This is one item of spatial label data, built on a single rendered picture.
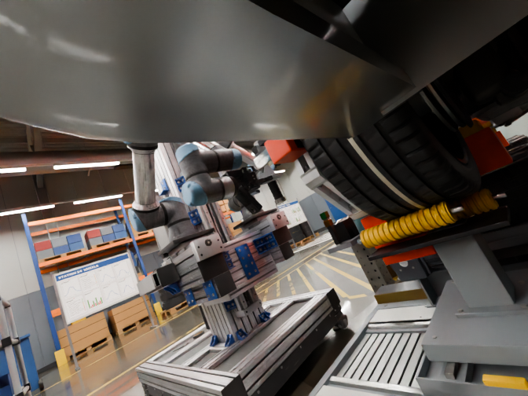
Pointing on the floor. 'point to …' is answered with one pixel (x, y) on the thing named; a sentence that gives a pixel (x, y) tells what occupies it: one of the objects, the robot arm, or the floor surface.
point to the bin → (24, 364)
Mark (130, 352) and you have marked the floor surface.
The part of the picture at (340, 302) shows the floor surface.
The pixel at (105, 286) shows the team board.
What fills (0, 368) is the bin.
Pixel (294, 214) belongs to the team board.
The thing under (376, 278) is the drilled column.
